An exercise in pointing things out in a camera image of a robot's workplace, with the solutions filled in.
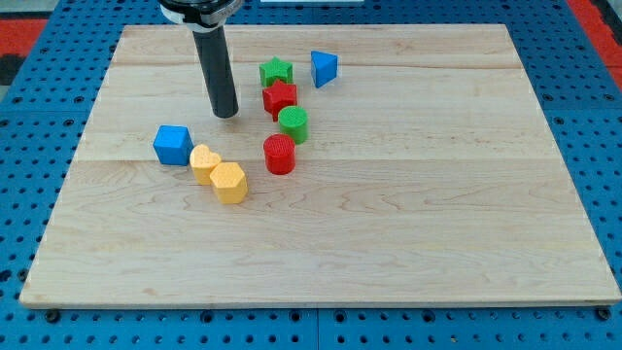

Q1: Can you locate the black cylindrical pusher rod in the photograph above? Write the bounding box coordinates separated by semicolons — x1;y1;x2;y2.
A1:
193;26;239;119

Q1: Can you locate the blue cube block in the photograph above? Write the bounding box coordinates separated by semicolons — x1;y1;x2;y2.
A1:
153;125;193;166

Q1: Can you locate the red cylinder block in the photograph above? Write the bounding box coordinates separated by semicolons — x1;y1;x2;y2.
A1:
263;133;295;175

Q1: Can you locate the yellow hexagon block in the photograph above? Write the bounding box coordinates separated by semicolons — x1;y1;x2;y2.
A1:
210;162;248;204

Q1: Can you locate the red star block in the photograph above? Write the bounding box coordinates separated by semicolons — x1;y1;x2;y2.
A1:
262;79;297;123

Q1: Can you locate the green cylinder block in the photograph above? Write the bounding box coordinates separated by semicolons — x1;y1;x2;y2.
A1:
278;106;308;145

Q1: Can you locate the blue triangle block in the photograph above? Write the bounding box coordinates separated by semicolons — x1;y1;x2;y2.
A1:
310;51;338;88

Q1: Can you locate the green star block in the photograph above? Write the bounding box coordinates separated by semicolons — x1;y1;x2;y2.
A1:
259;56;294;88

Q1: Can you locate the yellow heart block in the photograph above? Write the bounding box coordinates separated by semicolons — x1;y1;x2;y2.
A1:
190;144;222;186

